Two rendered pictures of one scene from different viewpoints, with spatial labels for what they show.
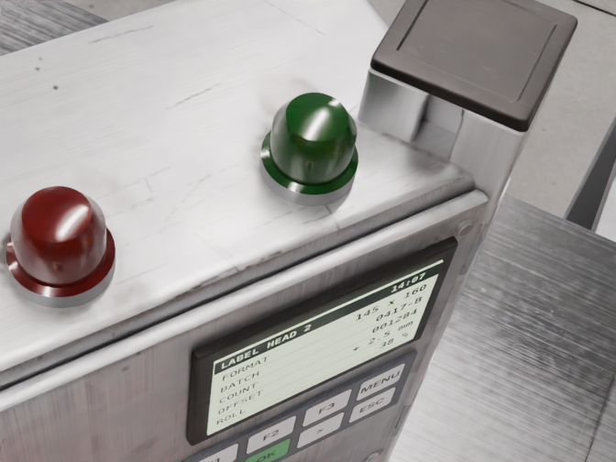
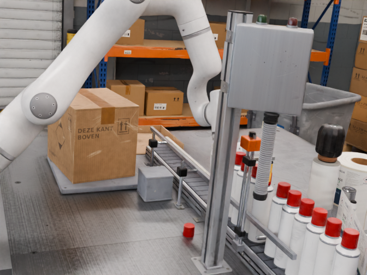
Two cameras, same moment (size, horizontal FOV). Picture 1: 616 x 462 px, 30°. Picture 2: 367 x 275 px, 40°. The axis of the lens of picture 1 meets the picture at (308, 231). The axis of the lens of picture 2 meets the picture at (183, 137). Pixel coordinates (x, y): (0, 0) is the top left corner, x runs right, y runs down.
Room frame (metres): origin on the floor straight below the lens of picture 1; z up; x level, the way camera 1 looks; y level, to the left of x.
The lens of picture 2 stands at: (1.08, 0.85, 1.55)
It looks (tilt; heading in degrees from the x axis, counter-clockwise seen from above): 17 degrees down; 231
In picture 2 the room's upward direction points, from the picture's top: 5 degrees clockwise
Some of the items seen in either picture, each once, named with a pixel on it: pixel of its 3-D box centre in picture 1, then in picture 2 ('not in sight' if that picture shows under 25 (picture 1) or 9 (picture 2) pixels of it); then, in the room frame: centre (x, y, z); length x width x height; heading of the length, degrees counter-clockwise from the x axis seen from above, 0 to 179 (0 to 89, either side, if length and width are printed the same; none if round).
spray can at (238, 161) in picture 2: not in sight; (236, 185); (0.04, -0.16, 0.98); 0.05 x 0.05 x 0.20
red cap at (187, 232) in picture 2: not in sight; (189, 229); (0.17, -0.20, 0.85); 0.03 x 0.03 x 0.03
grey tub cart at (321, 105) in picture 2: not in sight; (296, 130); (-2.15, -1.69, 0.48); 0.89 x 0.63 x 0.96; 5
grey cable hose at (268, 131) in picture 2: not in sight; (265, 157); (0.21, 0.09, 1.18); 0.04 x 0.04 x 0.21
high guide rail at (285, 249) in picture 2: not in sight; (202, 174); (0.03, -0.33, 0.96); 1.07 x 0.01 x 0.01; 74
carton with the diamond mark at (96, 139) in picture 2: not in sight; (90, 132); (0.19, -0.79, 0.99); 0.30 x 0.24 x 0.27; 83
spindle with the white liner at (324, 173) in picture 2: not in sight; (325, 171); (-0.22, -0.03, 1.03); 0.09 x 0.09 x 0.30
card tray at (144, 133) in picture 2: not in sight; (145, 138); (-0.20, -1.00, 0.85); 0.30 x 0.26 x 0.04; 74
